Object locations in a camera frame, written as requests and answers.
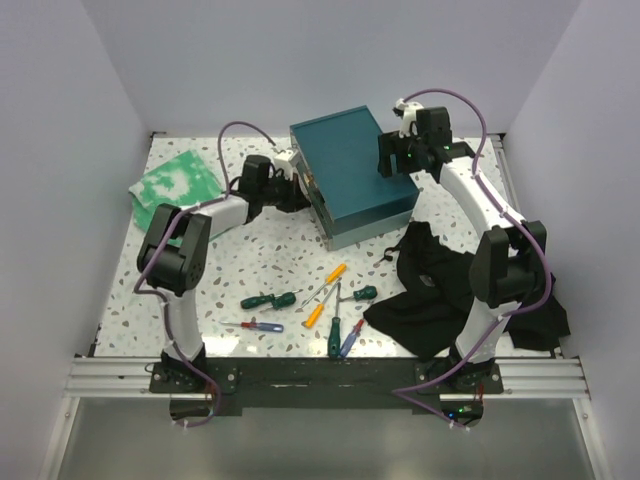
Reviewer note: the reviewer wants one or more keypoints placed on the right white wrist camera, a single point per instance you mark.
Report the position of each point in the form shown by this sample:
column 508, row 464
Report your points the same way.
column 407, row 111

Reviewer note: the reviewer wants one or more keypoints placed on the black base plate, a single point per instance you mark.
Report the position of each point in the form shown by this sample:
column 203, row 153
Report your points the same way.
column 323, row 383

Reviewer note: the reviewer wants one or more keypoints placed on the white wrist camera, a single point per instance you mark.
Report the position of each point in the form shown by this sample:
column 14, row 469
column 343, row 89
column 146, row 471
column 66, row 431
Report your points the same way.
column 286, row 160
column 407, row 111

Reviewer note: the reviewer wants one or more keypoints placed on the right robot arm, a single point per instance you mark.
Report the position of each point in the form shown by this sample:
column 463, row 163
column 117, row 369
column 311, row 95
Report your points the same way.
column 509, row 274

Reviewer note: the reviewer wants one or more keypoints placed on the green long screwdriver front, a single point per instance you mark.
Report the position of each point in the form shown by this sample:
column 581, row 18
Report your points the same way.
column 334, row 341

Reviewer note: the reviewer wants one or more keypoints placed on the yellow screwdriver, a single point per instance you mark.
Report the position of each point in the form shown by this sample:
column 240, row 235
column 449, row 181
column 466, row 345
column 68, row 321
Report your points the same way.
column 315, row 315
column 331, row 278

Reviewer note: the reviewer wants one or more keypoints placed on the blue red screwdriver front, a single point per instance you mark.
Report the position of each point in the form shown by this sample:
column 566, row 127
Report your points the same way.
column 351, row 338

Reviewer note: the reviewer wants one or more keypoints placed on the black cloth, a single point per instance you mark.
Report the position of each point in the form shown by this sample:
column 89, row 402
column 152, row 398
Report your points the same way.
column 432, row 311

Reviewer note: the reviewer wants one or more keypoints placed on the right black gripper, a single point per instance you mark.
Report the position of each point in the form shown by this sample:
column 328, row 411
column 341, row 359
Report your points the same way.
column 391, row 144

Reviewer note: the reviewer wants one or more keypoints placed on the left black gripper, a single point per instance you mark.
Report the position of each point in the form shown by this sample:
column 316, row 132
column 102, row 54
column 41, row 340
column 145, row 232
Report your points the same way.
column 296, row 198

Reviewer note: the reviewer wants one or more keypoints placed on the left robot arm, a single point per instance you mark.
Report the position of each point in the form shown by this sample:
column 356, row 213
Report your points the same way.
column 173, row 256

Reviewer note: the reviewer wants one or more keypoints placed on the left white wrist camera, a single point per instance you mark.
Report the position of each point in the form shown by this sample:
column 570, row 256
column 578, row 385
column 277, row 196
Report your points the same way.
column 286, row 160

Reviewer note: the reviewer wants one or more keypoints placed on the teal drawer box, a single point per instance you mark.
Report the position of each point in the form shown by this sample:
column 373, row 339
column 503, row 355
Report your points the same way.
column 338, row 164

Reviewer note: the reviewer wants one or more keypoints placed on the green stubby screwdriver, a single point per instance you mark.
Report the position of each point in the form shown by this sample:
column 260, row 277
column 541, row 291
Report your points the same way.
column 364, row 294
column 277, row 302

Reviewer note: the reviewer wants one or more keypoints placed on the green white cloth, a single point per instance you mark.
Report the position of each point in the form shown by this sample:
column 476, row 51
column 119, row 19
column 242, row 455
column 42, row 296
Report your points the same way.
column 182, row 181

